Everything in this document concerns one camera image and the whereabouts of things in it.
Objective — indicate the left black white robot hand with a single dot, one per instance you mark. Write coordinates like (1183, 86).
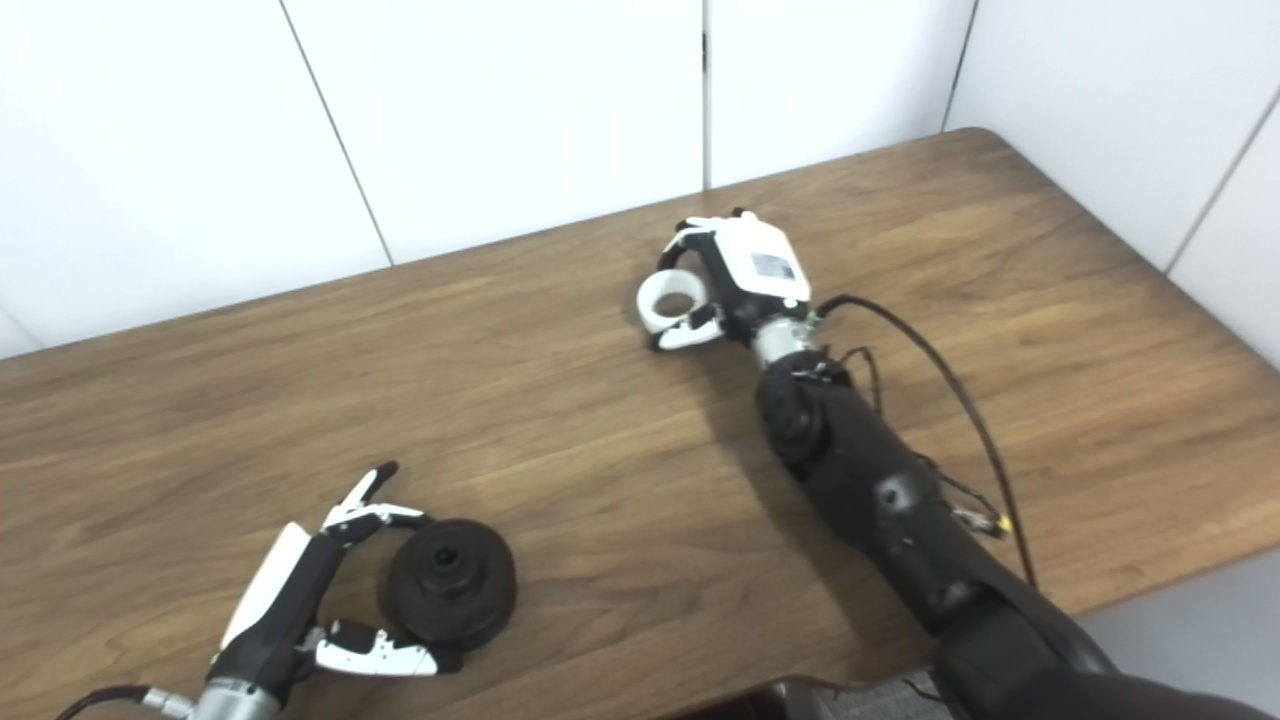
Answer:
(290, 600)

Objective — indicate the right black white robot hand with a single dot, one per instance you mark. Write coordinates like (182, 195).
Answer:
(755, 270)

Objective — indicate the round black plastic part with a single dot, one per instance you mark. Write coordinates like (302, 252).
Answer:
(480, 600)

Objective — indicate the grey floor mat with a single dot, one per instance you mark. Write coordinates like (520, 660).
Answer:
(870, 705)

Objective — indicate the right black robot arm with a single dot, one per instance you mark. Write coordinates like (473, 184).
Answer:
(880, 490)

